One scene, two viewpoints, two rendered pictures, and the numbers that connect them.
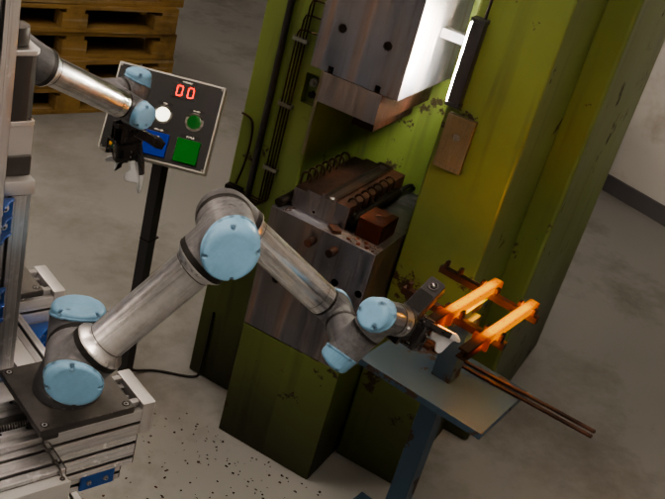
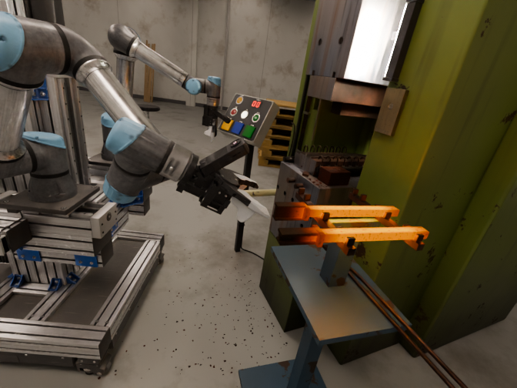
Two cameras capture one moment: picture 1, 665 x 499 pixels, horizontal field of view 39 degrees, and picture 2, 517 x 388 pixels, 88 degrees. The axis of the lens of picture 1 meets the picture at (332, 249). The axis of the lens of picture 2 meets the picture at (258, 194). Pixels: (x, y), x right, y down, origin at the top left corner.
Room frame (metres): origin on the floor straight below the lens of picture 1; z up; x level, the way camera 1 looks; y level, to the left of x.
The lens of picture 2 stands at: (1.50, -0.67, 1.33)
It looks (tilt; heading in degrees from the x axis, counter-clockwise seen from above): 24 degrees down; 42
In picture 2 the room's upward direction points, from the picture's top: 8 degrees clockwise
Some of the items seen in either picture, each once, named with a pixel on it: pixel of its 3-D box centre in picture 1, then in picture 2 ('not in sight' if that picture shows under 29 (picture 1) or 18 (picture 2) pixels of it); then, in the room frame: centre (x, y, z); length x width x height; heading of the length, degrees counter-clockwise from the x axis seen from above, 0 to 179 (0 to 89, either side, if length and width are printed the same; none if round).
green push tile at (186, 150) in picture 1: (186, 151); (248, 132); (2.64, 0.52, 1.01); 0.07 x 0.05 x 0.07; 93
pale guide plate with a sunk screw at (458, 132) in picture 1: (454, 144); (390, 112); (2.64, -0.27, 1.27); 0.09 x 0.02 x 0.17; 68
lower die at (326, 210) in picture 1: (350, 188); (336, 162); (2.83, 0.00, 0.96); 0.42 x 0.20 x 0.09; 158
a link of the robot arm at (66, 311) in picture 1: (75, 329); (43, 151); (1.63, 0.48, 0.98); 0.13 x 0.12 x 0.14; 20
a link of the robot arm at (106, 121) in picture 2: not in sight; (115, 125); (1.98, 0.85, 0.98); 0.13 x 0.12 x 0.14; 54
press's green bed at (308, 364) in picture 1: (315, 368); (315, 271); (2.82, -0.06, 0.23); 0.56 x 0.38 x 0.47; 158
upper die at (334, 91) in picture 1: (379, 86); (355, 92); (2.83, 0.00, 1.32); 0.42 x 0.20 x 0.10; 158
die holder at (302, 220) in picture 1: (345, 261); (331, 209); (2.82, -0.06, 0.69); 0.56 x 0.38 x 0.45; 158
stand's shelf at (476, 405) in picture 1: (443, 377); (331, 282); (2.22, -0.40, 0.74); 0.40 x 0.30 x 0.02; 61
